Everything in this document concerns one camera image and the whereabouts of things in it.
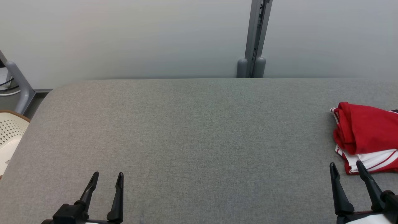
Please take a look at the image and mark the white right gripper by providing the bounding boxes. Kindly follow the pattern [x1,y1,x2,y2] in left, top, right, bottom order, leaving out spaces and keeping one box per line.
[330,161,394,224]

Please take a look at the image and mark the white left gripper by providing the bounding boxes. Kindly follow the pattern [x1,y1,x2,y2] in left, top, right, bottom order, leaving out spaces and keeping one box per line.
[75,171,124,224]

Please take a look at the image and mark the red shorts with white stripe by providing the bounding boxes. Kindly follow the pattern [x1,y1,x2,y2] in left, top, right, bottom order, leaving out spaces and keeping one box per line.
[335,145,398,175]

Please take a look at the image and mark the red jersey with white sleeves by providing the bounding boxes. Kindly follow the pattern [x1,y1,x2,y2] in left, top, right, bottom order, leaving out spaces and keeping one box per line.
[330,102,398,155]

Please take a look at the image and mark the beige perforated laundry basket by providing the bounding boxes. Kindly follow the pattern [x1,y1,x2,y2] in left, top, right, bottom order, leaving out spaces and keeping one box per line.
[0,110,31,179]

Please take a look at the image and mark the black floor cable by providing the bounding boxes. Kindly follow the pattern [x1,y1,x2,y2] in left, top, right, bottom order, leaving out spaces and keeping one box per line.
[0,78,16,93]

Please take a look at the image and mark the grey partition post with feet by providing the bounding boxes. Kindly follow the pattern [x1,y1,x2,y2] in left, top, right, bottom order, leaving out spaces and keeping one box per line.
[236,0,273,78]

